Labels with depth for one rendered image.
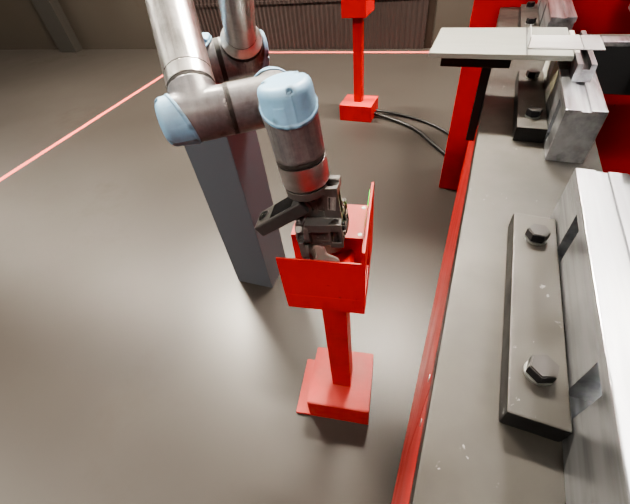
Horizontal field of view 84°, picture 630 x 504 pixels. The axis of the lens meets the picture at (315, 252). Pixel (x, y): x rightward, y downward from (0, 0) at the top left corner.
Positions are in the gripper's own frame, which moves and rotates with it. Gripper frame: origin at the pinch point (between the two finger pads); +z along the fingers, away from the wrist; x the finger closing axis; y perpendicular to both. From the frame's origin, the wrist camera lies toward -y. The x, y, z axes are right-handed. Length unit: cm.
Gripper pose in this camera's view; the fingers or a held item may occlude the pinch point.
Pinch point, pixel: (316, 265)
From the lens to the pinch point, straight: 69.3
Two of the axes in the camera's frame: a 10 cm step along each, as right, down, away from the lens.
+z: 1.8, 6.9, 7.0
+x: 1.9, -7.2, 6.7
